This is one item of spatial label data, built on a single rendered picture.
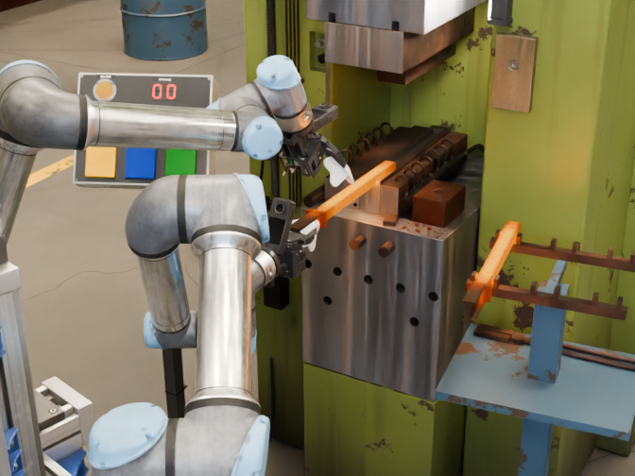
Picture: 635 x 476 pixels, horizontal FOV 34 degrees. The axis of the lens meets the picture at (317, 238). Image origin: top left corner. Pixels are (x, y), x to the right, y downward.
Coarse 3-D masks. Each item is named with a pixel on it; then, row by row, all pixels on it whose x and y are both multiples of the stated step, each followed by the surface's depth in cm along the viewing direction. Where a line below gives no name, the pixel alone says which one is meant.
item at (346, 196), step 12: (384, 168) 250; (360, 180) 243; (372, 180) 244; (348, 192) 237; (360, 192) 240; (324, 204) 231; (336, 204) 231; (348, 204) 236; (312, 216) 223; (324, 216) 225; (300, 228) 218
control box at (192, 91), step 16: (80, 80) 257; (96, 80) 257; (112, 80) 257; (128, 80) 256; (144, 80) 256; (160, 80) 256; (176, 80) 255; (192, 80) 255; (208, 80) 255; (96, 96) 256; (112, 96) 256; (128, 96) 256; (144, 96) 256; (176, 96) 255; (192, 96) 255; (208, 96) 254; (80, 160) 256; (160, 160) 254; (208, 160) 253; (80, 176) 256; (160, 176) 254
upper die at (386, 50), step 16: (464, 16) 256; (336, 32) 235; (352, 32) 233; (368, 32) 231; (384, 32) 229; (400, 32) 227; (432, 32) 241; (448, 32) 249; (464, 32) 258; (336, 48) 237; (352, 48) 235; (368, 48) 233; (384, 48) 231; (400, 48) 229; (416, 48) 235; (432, 48) 243; (352, 64) 237; (368, 64) 235; (384, 64) 233; (400, 64) 230; (416, 64) 237
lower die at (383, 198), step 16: (400, 128) 283; (416, 128) 280; (448, 128) 277; (384, 144) 272; (400, 144) 270; (432, 144) 269; (448, 144) 269; (464, 144) 276; (368, 160) 260; (384, 160) 257; (416, 160) 259; (448, 160) 268; (352, 176) 251; (384, 176) 248; (336, 192) 253; (368, 192) 248; (384, 192) 246; (400, 192) 245; (368, 208) 250; (384, 208) 248; (400, 208) 247
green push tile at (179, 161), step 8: (168, 152) 253; (176, 152) 253; (184, 152) 253; (192, 152) 253; (168, 160) 253; (176, 160) 253; (184, 160) 253; (192, 160) 253; (168, 168) 253; (176, 168) 253; (184, 168) 253; (192, 168) 253
